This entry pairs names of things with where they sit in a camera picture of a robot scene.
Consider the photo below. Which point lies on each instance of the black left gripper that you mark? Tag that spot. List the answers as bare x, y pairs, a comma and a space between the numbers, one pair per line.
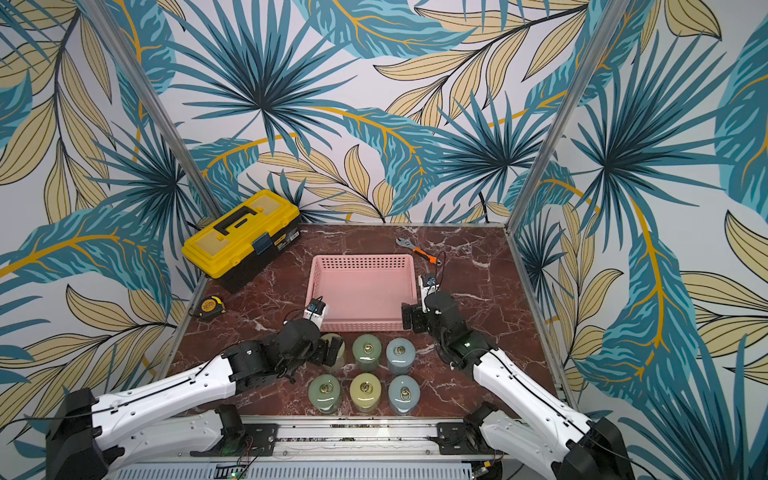
321, 356

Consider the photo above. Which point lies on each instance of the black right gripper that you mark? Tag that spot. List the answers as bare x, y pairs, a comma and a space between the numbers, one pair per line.
413, 316

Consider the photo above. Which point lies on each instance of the green canister front row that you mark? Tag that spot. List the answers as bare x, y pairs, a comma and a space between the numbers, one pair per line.
325, 393

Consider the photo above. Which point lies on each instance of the green canister row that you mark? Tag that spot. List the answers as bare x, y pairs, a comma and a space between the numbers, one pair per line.
325, 393
367, 350

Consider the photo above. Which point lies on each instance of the green canister back row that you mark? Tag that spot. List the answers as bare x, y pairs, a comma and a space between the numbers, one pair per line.
367, 350

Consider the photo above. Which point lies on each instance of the blue canister back row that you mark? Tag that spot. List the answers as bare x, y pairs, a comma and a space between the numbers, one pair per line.
400, 356

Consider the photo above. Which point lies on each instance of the blue canister row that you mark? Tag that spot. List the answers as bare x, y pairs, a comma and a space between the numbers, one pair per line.
403, 394
400, 356

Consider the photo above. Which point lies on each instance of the yellow-green canister front row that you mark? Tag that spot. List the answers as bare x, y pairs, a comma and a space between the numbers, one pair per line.
365, 392

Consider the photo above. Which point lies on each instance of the yellow-green canister row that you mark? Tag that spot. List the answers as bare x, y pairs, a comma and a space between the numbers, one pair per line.
365, 392
337, 344

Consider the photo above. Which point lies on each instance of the blue canister front row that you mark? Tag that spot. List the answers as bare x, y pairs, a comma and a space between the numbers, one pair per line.
403, 394

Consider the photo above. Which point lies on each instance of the yellow-green canister back row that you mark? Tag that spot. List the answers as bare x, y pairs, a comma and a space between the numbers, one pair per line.
337, 344

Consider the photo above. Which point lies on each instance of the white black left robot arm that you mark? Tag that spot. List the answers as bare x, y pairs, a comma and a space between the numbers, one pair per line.
91, 436

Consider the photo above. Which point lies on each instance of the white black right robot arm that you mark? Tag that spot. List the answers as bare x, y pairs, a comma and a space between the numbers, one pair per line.
549, 437

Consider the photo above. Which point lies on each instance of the pink perforated plastic basket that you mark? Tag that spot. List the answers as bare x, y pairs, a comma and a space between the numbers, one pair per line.
363, 293

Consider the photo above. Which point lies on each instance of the yellow black tape measure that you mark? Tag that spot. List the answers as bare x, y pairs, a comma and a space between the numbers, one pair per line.
210, 308

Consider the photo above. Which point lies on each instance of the yellow black plastic toolbox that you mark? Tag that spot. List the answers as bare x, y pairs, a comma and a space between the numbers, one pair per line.
263, 225

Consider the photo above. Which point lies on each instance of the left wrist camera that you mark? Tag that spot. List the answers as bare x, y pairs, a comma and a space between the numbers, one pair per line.
315, 311

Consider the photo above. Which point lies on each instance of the orange handled adjustable wrench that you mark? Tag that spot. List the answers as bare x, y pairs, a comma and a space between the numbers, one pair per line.
406, 243

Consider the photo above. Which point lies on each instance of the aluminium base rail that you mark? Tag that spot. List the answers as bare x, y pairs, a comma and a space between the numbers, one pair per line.
322, 439

